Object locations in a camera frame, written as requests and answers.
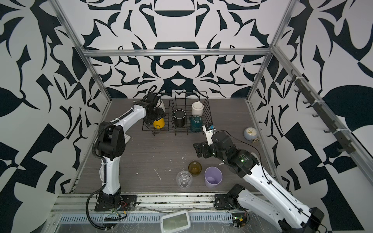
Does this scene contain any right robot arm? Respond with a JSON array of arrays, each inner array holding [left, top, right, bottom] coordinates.
[[193, 131, 324, 233]]

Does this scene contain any white rectangular device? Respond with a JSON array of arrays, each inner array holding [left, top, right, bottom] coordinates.
[[124, 134, 131, 144]]

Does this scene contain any small circuit board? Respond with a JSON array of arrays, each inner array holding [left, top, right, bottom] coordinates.
[[232, 212, 250, 228]]

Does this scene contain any black mug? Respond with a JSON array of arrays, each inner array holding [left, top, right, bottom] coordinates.
[[173, 109, 186, 128]]

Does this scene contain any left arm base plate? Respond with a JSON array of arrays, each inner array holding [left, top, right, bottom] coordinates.
[[94, 194, 137, 212]]

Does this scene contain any olive glass cup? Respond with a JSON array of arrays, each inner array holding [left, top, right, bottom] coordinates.
[[188, 161, 202, 177]]

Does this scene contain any dark green mug white inside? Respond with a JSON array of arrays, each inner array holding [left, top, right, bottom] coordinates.
[[189, 116, 203, 133]]

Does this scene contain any white mug red inside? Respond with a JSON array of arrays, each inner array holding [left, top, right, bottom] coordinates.
[[191, 102, 204, 117]]

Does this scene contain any yellow mug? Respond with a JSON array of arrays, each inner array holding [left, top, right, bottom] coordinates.
[[153, 118, 165, 130]]

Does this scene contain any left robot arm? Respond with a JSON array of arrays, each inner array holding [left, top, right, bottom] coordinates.
[[85, 85, 165, 231]]

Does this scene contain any clear glass cup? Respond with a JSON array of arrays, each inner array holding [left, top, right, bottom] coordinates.
[[176, 170, 192, 189]]

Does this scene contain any round grey alarm clock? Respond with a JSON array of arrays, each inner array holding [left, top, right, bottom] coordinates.
[[243, 127, 259, 142]]

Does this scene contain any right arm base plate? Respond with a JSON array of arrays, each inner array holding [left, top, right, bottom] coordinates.
[[214, 194, 247, 210]]

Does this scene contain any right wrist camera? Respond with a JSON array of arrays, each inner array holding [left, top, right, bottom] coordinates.
[[203, 123, 215, 146]]

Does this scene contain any lilac plastic cup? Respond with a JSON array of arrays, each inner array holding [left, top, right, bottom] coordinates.
[[204, 167, 223, 188]]

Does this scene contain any cream white mug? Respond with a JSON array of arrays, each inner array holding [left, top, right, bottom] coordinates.
[[157, 99, 166, 112]]

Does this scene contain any black wire dish rack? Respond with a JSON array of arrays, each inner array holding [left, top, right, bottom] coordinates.
[[142, 91, 213, 135]]

